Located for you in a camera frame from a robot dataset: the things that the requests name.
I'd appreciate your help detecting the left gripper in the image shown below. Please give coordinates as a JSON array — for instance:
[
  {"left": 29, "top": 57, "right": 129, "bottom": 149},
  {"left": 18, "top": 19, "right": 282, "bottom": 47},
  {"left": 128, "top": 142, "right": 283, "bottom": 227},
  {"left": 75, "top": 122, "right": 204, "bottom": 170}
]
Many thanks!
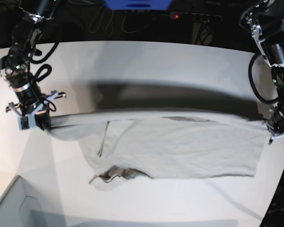
[{"left": 266, "top": 106, "right": 284, "bottom": 144}]

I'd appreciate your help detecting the blue box at top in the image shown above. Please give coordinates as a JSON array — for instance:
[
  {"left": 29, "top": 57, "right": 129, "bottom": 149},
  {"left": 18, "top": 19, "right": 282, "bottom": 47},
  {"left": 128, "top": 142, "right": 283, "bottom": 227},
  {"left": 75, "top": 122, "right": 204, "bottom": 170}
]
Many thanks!
[{"left": 105, "top": 0, "right": 172, "bottom": 10}]

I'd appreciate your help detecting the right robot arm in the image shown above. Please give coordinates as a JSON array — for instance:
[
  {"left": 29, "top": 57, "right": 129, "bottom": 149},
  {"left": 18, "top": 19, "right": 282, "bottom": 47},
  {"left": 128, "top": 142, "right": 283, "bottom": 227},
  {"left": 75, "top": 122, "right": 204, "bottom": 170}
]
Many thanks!
[{"left": 0, "top": 0, "right": 66, "bottom": 131}]

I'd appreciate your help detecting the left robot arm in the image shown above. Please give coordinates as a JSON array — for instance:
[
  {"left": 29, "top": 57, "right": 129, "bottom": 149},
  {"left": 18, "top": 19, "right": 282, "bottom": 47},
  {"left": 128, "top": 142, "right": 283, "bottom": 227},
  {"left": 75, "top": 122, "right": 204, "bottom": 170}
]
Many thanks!
[{"left": 239, "top": 0, "right": 284, "bottom": 144}]

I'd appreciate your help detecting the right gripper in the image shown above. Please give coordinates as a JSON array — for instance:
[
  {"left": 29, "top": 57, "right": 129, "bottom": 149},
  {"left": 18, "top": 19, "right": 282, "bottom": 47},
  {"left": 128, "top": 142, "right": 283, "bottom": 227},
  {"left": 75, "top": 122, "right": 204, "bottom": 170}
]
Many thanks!
[{"left": 5, "top": 91, "right": 66, "bottom": 131}]

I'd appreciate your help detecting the black power strip red light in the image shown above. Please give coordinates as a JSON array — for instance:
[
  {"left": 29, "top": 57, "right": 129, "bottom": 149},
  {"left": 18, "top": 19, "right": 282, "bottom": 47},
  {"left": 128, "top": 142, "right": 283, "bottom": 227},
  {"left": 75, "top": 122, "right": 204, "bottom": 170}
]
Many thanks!
[{"left": 169, "top": 12, "right": 222, "bottom": 23}]

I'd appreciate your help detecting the light grey t-shirt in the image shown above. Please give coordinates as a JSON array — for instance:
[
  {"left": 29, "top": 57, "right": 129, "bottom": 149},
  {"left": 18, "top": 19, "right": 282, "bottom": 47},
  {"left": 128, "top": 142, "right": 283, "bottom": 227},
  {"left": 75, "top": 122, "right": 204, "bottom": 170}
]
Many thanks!
[{"left": 48, "top": 110, "right": 269, "bottom": 191}]

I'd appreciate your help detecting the grey bin at corner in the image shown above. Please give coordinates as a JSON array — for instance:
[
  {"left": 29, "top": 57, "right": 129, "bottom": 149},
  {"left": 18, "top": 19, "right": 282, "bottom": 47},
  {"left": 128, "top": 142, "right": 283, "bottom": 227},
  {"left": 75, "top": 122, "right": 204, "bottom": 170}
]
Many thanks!
[{"left": 0, "top": 175, "right": 67, "bottom": 227}]

